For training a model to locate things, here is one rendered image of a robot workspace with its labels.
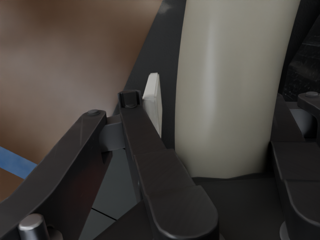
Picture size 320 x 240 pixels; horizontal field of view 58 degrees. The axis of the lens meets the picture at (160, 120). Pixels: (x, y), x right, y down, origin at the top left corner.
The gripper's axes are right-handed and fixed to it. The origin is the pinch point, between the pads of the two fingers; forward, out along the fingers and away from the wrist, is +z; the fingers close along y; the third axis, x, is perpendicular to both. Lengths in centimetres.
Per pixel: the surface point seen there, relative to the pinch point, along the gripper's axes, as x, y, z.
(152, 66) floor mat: -11, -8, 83
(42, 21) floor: 7, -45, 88
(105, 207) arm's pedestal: -42, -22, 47
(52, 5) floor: 12, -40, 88
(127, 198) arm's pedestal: -45, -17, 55
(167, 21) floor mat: 3, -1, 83
